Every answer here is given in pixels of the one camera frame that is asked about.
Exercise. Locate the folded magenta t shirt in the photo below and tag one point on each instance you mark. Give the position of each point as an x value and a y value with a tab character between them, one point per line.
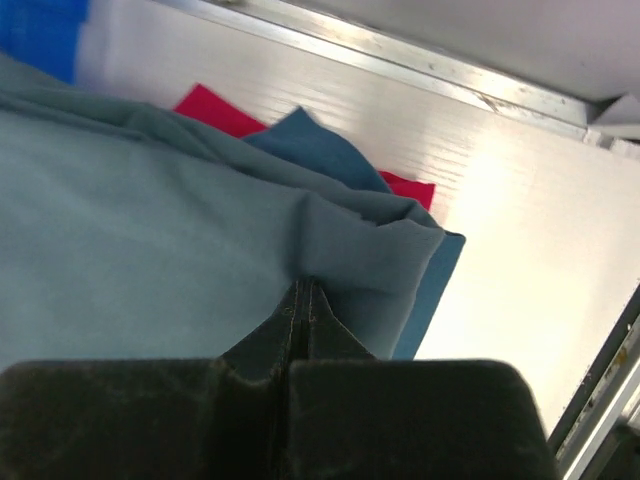
215	112

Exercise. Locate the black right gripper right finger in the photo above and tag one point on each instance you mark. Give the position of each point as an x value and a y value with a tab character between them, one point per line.
351	416

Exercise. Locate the aluminium frame rail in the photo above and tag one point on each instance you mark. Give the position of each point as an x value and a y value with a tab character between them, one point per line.
502	93

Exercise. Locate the folded teal t shirt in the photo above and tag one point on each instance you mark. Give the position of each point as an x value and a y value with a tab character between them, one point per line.
432	287

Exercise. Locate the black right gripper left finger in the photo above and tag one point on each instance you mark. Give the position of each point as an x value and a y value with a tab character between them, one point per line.
200	418

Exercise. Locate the grey-blue t shirt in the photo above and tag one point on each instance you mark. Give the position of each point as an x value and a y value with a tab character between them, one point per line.
129	231

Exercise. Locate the blue plastic bin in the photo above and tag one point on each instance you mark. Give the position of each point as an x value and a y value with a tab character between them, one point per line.
44	34

